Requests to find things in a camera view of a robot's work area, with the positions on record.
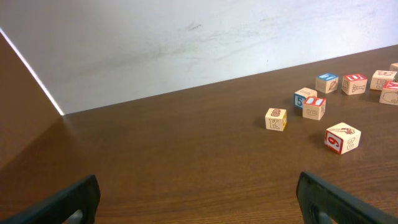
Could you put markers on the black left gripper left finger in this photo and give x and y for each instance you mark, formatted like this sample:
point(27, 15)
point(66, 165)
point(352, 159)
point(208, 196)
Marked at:
point(83, 196)

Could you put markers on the wooden block red A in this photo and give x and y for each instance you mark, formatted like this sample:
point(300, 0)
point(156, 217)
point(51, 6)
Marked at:
point(389, 93)

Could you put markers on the wooden block blue top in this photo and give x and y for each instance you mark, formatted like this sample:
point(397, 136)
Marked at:
point(326, 83)

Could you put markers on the wooden block letter K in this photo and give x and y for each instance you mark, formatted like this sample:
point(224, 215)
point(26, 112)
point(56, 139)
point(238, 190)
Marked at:
point(276, 119)

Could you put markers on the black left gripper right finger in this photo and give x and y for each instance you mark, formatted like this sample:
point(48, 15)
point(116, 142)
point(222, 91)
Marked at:
point(322, 202)

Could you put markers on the wooden block red U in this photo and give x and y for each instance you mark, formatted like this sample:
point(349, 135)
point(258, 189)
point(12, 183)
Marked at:
point(354, 84)

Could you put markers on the wooden block red I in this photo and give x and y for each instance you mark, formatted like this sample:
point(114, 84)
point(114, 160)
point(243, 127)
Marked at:
point(314, 108)

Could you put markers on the wooden block at edge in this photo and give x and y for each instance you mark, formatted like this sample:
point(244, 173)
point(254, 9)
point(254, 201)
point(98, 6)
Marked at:
point(393, 67)

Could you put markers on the wooden block outlined 5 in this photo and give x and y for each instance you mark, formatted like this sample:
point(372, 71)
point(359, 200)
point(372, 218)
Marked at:
point(380, 77)

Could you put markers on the wooden block red 9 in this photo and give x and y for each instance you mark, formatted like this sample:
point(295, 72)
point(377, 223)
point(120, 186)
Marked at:
point(342, 138)

